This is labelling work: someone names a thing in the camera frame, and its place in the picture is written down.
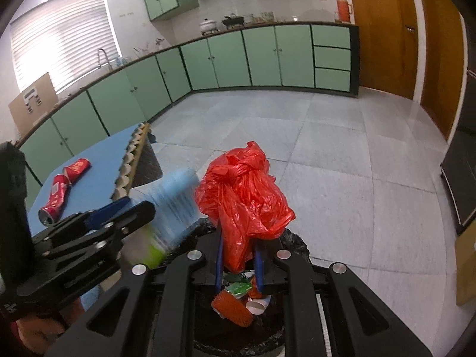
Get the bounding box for white window blinds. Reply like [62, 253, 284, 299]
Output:
[10, 0, 121, 93]

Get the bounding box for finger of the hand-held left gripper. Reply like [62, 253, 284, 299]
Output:
[45, 201, 156, 261]
[32, 197, 131, 248]

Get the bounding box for orange thermos flask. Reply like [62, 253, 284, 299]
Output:
[336, 0, 353, 23]

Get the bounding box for orange foam net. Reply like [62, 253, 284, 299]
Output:
[211, 291, 254, 328]

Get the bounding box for light blue milk carton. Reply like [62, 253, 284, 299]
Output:
[123, 169, 203, 268]

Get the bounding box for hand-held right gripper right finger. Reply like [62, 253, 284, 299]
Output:
[253, 240, 434, 357]

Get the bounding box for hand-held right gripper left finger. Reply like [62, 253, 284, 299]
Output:
[45, 227, 226, 357]

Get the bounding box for green and white snack packet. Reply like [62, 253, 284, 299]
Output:
[225, 281, 253, 298]

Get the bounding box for red plastic bag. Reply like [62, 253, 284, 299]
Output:
[195, 141, 296, 273]

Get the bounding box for steel kitchen faucet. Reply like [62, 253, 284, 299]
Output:
[97, 48, 112, 71]

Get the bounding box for brown cardboard sheet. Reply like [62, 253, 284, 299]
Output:
[8, 72, 59, 138]

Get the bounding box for dark low cabinet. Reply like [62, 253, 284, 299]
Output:
[441, 130, 476, 235]

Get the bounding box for wooden door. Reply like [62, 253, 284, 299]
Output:
[416, 0, 467, 140]
[346, 0, 419, 99]

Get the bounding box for green base cabinets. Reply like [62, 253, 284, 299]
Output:
[17, 22, 359, 194]

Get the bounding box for red can with gold print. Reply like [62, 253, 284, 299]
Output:
[63, 158, 92, 184]

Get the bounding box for black bagged trash bin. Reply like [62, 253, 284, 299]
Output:
[178, 217, 324, 357]

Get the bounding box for black wok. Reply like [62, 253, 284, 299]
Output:
[222, 14, 245, 29]

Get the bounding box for red can with white label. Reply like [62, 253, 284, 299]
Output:
[38, 174, 71, 227]

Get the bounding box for blue tablecloth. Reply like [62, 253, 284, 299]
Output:
[24, 122, 153, 231]

